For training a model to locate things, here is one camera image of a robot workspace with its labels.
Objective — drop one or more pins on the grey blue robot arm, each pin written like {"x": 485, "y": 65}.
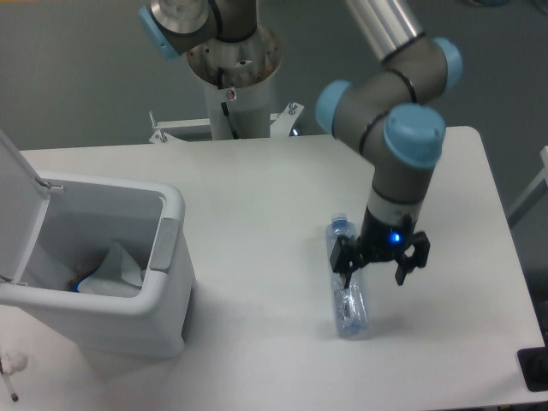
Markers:
{"x": 387, "y": 120}

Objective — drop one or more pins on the clear plastic bag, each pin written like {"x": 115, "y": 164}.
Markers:
{"x": 118, "y": 275}

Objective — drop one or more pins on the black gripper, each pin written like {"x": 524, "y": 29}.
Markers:
{"x": 381, "y": 242}

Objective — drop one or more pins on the white frame at right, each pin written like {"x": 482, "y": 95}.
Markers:
{"x": 531, "y": 195}

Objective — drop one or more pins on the white trash can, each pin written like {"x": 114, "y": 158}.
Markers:
{"x": 101, "y": 260}

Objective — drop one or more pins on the colourful snack wrapper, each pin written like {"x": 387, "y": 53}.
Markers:
{"x": 73, "y": 284}

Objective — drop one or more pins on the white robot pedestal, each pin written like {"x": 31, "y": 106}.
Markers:
{"x": 239, "y": 74}

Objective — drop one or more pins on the white trash can lid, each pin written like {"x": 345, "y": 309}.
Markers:
{"x": 25, "y": 197}

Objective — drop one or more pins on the black clamp mount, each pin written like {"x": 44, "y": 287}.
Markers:
{"x": 533, "y": 362}

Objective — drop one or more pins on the white pedestal base frame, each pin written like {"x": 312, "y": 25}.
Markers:
{"x": 231, "y": 126}

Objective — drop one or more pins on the clear blue plastic bottle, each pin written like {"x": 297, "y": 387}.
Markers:
{"x": 349, "y": 306}

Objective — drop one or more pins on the white crumpled tissue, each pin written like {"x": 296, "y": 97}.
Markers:
{"x": 14, "y": 361}

